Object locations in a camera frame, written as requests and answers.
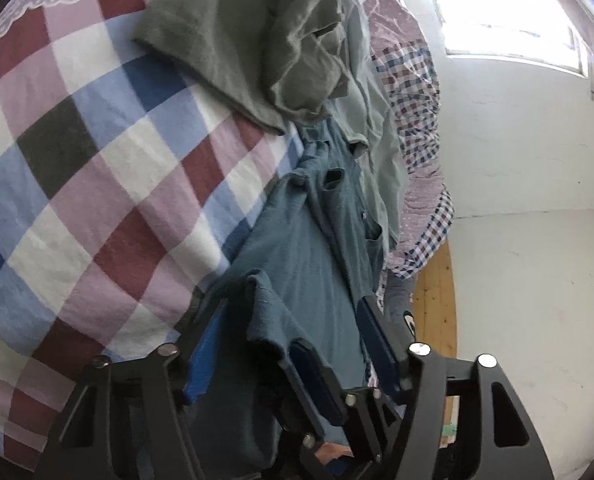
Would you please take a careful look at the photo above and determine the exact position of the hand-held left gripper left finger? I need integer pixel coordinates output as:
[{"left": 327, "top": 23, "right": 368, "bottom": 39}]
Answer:
[{"left": 34, "top": 290, "right": 238, "bottom": 480}]

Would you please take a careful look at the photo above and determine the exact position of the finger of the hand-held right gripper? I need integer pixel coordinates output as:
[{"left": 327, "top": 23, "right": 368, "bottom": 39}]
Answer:
[
  {"left": 277, "top": 338, "right": 395, "bottom": 466},
  {"left": 277, "top": 400, "right": 358, "bottom": 480}
]

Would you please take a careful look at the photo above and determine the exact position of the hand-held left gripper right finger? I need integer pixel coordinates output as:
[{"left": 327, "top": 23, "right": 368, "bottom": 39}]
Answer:
[{"left": 356, "top": 296, "right": 555, "bottom": 480}]

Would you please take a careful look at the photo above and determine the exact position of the teal t-shirt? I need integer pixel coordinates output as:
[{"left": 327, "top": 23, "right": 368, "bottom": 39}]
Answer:
[{"left": 174, "top": 125, "right": 408, "bottom": 480}]

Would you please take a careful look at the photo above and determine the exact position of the blue plush pillow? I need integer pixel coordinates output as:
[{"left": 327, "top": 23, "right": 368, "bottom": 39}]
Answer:
[{"left": 377, "top": 275, "right": 420, "bottom": 346}]

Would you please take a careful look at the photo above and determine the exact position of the wooden bed headboard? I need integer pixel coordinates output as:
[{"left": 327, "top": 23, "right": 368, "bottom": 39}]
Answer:
[{"left": 409, "top": 237, "right": 460, "bottom": 361}]

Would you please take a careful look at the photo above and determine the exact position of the light grey-green sweatshirt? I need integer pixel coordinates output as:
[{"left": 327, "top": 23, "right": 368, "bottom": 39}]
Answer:
[{"left": 327, "top": 0, "right": 408, "bottom": 256}]

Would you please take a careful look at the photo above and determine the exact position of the checked purple bed sheet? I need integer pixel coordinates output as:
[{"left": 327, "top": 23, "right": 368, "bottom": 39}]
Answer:
[{"left": 0, "top": 0, "right": 308, "bottom": 471}]

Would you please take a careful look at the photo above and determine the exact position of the dark grey garment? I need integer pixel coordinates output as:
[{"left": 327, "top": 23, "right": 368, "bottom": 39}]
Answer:
[{"left": 132, "top": 0, "right": 358, "bottom": 136}]

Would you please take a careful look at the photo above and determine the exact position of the window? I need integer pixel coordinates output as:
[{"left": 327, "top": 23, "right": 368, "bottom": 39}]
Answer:
[{"left": 429, "top": 0, "right": 593, "bottom": 78}]

